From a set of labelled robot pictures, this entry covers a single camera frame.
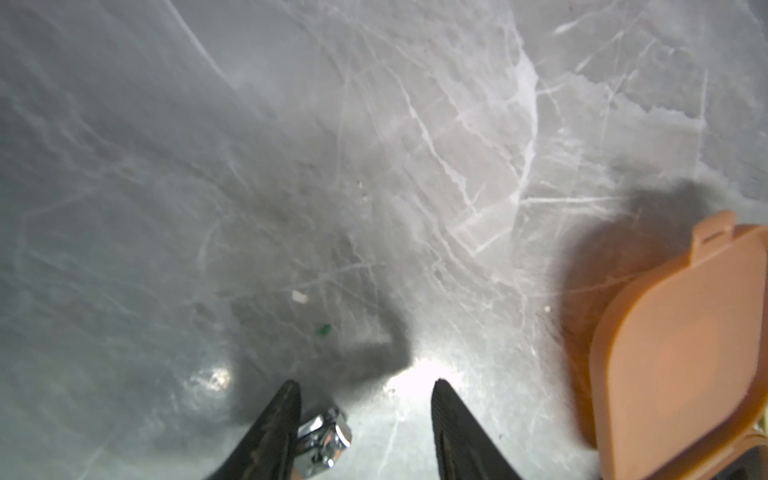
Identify slanted brown nail clipper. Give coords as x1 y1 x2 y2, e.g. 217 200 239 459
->
294 407 353 479

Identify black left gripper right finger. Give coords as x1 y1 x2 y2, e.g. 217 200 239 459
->
431 379 522 480

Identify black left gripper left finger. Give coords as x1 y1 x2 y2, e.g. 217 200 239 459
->
208 380 301 480

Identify brown clipper case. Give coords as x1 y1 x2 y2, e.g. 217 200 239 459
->
589 210 767 479

